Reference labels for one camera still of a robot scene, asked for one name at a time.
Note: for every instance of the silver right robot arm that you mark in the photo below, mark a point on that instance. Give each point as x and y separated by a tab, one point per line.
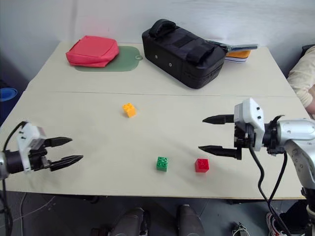
292	137

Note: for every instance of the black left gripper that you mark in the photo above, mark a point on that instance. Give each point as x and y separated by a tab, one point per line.
37	159

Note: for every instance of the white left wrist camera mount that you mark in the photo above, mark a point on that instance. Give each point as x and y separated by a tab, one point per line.
29	137

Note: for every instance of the black carry bag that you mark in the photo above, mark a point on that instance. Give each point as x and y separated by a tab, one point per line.
183	55

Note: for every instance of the green toy brick cube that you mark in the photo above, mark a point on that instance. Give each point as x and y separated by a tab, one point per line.
162	164

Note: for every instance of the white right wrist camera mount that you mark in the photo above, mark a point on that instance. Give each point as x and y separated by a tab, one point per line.
251	115

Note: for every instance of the red fabric pouch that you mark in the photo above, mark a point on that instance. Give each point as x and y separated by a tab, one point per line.
92	51

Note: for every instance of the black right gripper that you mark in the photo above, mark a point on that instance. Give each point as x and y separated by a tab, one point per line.
244	138

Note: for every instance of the red toy brick cube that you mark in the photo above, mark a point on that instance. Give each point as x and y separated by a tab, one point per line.
202	165

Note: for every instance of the blue flat object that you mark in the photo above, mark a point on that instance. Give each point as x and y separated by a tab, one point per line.
240	46

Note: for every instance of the dark rounded robot leg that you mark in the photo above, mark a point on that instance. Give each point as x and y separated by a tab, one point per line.
131	221
189	220

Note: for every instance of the person in cream shirt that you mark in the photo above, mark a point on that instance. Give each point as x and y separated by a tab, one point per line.
303	73

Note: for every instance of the green cutting mat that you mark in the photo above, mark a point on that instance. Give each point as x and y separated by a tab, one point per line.
115	61

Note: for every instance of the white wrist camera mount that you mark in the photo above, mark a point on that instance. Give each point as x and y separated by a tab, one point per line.
29	137
251	115

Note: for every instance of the blue round container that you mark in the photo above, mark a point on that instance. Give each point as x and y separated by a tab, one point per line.
7	94

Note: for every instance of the yellow toy brick cube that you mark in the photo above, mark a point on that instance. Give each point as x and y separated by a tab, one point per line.
129	109

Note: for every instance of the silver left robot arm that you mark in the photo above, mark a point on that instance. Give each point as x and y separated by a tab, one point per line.
9	162

